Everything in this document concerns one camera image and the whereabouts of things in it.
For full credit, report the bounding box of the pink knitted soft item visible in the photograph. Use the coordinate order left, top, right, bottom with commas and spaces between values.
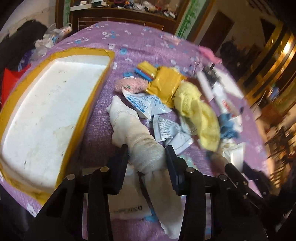
114, 77, 149, 93

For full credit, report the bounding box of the black motor part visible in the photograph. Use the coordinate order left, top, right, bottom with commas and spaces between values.
202, 64, 220, 82

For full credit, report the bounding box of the purple floral tablecloth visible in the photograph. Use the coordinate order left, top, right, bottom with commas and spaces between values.
0, 21, 271, 241

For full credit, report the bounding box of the white foam box yellow tape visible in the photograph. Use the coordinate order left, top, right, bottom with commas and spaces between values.
1, 47, 115, 204

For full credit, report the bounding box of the small pink packet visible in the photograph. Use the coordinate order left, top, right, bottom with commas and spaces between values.
161, 34, 182, 45

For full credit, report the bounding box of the clear plastic bag bundle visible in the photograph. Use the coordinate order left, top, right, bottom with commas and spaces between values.
31, 23, 72, 61

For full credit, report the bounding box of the yellow packet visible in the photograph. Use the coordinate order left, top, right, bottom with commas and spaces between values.
145, 66, 187, 108

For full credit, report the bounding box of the white packet red print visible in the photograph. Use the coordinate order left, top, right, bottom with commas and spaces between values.
196, 71, 241, 118

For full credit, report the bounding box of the yellow blue sachet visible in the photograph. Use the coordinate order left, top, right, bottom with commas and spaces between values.
134, 61, 158, 82

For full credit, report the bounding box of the white desiccant packet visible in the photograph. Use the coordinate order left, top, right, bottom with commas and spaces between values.
122, 88, 172, 120

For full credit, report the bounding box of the white cloth towel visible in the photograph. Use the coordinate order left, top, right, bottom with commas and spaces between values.
106, 95, 184, 238

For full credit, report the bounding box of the blue soft cloth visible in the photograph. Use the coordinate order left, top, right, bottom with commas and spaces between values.
218, 113, 239, 139

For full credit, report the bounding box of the white printed wrapper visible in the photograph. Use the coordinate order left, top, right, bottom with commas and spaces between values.
152, 115, 194, 155

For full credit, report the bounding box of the black suitcase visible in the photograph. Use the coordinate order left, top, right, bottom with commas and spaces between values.
0, 19, 48, 77

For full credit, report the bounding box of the red shopping bag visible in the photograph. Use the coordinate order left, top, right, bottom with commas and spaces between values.
1, 64, 31, 107

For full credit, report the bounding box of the yellow towel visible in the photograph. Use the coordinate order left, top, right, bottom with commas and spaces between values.
173, 81, 220, 152

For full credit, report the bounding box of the wooden sideboard cabinet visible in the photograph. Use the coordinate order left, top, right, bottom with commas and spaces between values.
70, 7, 178, 34

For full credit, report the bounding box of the white paper sheet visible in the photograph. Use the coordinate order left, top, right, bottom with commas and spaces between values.
214, 67, 244, 99

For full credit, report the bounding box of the pink cloth at table edge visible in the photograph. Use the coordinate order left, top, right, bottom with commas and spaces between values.
198, 46, 222, 64

